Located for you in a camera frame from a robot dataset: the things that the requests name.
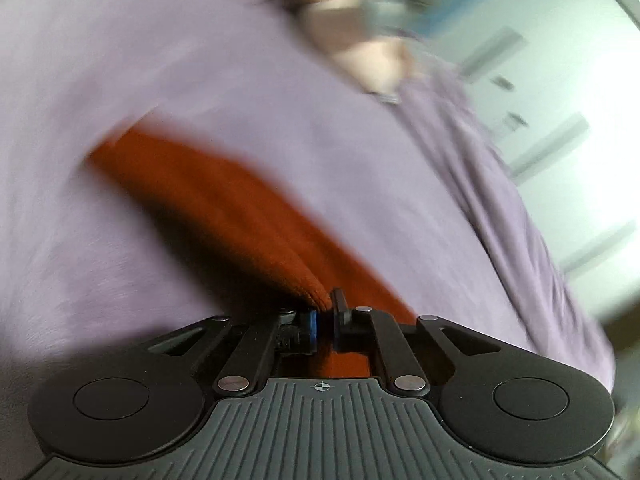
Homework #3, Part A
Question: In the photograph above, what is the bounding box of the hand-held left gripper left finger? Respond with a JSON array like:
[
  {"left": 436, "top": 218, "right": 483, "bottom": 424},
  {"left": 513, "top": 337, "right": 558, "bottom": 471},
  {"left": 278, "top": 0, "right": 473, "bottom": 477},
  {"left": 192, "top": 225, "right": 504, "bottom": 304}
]
[{"left": 145, "top": 308, "right": 321, "bottom": 396}]

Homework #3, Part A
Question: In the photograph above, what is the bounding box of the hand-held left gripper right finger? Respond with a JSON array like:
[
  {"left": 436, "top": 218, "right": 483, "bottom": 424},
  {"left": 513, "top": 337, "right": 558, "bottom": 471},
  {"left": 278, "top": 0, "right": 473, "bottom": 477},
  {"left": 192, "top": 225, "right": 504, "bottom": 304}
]
[{"left": 330, "top": 288, "right": 502, "bottom": 396}]

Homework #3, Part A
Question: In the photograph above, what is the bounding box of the red knit garment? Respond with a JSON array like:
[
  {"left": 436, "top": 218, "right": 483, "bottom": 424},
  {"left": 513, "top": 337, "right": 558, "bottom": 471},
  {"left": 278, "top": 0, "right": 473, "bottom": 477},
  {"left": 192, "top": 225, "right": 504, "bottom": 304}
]
[{"left": 85, "top": 119, "right": 426, "bottom": 378}]

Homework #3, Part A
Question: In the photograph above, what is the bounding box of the purple plush blanket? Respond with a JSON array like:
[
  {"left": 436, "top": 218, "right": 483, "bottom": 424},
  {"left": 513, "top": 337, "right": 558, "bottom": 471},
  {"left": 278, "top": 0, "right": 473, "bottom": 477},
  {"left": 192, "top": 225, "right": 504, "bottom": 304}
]
[{"left": 0, "top": 0, "right": 617, "bottom": 411}]

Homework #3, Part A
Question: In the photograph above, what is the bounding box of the beige plush toy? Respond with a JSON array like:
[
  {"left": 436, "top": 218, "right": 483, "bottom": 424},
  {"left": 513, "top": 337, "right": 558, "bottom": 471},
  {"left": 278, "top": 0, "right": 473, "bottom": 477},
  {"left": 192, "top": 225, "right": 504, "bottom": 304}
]
[{"left": 277, "top": 0, "right": 418, "bottom": 97}]

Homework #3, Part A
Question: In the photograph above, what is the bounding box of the white wardrobe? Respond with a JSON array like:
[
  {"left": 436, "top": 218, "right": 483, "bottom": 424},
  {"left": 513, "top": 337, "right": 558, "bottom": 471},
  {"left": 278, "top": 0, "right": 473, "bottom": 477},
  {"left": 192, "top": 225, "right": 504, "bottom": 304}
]
[{"left": 425, "top": 0, "right": 640, "bottom": 326}]

